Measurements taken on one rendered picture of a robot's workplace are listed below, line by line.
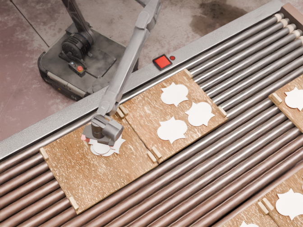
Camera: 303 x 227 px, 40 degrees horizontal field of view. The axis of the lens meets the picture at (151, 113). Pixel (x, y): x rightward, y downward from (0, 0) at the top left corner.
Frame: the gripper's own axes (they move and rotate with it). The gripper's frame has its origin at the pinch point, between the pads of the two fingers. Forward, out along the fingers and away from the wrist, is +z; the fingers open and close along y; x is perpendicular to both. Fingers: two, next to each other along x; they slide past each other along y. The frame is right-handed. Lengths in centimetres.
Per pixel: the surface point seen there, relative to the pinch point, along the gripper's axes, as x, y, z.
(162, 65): -55, -17, 8
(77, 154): 3.9, 9.6, 8.4
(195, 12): -192, -26, 99
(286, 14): -110, -78, 7
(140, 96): -33.2, -10.7, 7.7
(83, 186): 17.8, 2.5, 8.5
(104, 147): -1.3, -1.5, 5.7
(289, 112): -43, -83, 7
